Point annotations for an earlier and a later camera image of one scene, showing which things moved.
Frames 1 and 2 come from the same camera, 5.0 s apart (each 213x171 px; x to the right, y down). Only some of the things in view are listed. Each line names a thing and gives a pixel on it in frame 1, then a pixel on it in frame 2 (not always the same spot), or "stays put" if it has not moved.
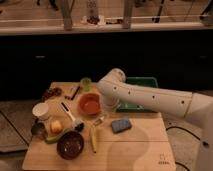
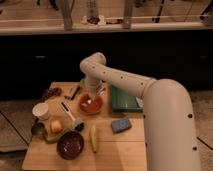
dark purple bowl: [70, 145] stays put
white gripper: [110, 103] → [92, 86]
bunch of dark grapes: [51, 93] stays put
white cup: [41, 110] stays put
